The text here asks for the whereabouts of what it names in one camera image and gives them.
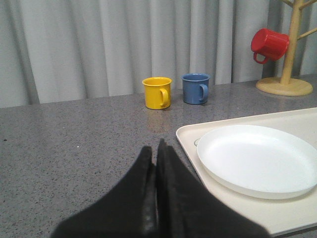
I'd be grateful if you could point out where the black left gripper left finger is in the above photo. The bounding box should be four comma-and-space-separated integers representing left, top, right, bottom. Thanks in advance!
51, 146, 157, 238

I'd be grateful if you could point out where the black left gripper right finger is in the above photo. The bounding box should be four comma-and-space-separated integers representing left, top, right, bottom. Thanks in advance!
156, 140, 270, 238

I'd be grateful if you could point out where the white round plate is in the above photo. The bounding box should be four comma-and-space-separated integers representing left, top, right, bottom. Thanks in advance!
197, 125, 317, 199

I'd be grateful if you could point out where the cream rabbit print tray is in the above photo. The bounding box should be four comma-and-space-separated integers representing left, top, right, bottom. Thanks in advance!
176, 108, 317, 236

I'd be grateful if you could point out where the yellow enamel mug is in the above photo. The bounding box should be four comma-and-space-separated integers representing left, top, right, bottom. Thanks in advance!
142, 76, 172, 110

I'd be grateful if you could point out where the blue enamel mug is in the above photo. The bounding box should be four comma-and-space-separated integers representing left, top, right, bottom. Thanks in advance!
182, 73, 210, 105

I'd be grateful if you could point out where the wooden mug tree stand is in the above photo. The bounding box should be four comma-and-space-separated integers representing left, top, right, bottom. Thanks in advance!
256, 0, 317, 96

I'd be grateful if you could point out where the grey pleated curtain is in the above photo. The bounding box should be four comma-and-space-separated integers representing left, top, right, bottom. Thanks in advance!
0, 0, 317, 109

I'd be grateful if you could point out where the red enamel mug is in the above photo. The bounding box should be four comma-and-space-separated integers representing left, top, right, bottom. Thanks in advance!
251, 28, 290, 64

